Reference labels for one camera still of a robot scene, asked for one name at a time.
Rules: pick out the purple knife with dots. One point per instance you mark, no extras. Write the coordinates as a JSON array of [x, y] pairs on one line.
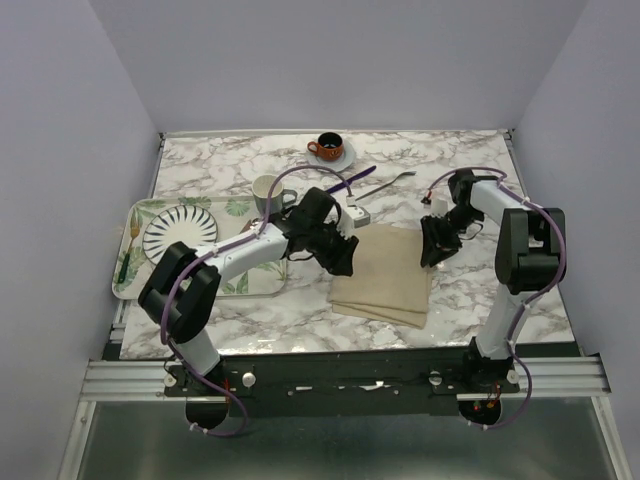
[[351, 180]]

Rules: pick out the white tray with leaf print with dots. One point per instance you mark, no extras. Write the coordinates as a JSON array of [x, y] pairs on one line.
[[232, 214]]

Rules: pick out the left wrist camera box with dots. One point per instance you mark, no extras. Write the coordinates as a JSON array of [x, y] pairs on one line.
[[359, 216]]

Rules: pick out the white plate with blue stripes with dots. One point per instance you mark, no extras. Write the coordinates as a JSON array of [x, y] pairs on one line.
[[192, 225]]

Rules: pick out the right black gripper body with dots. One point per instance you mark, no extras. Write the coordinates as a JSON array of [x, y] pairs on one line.
[[457, 220]]

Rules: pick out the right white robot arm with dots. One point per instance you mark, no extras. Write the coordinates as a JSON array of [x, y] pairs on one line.
[[530, 259]]

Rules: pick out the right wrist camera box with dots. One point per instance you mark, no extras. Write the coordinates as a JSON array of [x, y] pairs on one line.
[[439, 207]]

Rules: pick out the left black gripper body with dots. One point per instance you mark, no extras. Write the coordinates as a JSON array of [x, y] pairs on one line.
[[324, 241]]

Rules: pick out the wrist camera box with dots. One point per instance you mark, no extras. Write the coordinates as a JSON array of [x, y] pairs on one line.
[[359, 216], [439, 207]]

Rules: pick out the gold fork with green handle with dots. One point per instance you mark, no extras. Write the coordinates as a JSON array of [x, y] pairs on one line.
[[134, 230]]

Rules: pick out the grey and cream mug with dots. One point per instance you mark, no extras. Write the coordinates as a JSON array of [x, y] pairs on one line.
[[270, 196]]

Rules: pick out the silver fork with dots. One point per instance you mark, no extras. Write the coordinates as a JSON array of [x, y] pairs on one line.
[[386, 185]]

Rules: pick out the beige cloth napkin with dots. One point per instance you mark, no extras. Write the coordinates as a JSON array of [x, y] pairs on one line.
[[388, 283]]

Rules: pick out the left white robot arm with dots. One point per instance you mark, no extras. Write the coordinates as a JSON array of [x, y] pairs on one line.
[[181, 290]]

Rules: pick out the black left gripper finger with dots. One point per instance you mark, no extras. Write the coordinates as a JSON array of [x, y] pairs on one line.
[[340, 264], [349, 249]]

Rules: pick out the aluminium frame rail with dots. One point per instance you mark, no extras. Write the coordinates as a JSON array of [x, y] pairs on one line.
[[133, 381]]

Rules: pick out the brown coffee cup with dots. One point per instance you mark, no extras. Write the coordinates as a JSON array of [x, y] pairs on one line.
[[329, 147]]

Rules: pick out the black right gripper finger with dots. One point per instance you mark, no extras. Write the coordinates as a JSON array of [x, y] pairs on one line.
[[437, 253], [429, 226]]

